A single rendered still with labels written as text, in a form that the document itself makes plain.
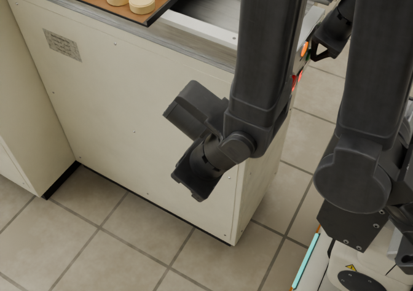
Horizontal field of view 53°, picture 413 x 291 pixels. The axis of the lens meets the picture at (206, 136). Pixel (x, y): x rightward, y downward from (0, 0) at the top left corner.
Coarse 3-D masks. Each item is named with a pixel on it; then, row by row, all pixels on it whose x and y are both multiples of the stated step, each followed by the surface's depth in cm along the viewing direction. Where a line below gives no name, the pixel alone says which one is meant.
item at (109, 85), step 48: (48, 0) 94; (192, 0) 94; (240, 0) 94; (48, 48) 109; (96, 48) 97; (144, 48) 88; (96, 96) 113; (144, 96) 100; (96, 144) 136; (144, 144) 118; (144, 192) 143; (240, 192) 109
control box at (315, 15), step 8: (312, 8) 92; (320, 8) 92; (312, 16) 90; (320, 16) 90; (304, 24) 88; (312, 24) 88; (304, 32) 86; (312, 32) 88; (304, 40) 85; (296, 56) 84; (304, 56) 92; (296, 64) 87; (304, 64) 96; (296, 72) 91
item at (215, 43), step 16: (64, 0) 92; (112, 16) 87; (160, 16) 80; (176, 16) 80; (144, 32) 85; (160, 32) 83; (176, 32) 80; (192, 32) 78; (208, 32) 77; (224, 32) 77; (192, 48) 81; (208, 48) 79; (224, 48) 77; (224, 64) 80
